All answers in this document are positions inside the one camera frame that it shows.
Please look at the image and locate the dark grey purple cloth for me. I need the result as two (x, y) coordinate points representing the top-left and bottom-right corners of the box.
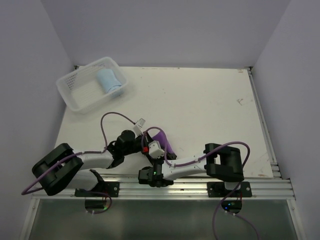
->
(152, 131), (175, 154)

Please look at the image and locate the light blue towel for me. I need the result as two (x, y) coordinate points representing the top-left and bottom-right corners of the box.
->
(96, 68), (123, 98)

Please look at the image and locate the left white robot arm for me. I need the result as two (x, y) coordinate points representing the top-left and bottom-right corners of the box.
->
(31, 130), (143, 196)

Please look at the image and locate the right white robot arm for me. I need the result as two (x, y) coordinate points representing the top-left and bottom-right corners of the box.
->
(138, 141), (245, 197)

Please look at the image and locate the white perforated plastic basket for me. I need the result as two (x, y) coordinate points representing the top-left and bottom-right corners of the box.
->
(56, 57), (129, 114)

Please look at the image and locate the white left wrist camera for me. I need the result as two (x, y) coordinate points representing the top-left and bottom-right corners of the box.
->
(132, 118), (146, 136)

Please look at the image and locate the aluminium mounting rail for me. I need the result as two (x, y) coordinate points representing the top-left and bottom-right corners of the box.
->
(32, 174), (296, 201)

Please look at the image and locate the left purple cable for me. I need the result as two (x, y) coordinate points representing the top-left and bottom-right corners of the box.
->
(21, 112), (137, 213)

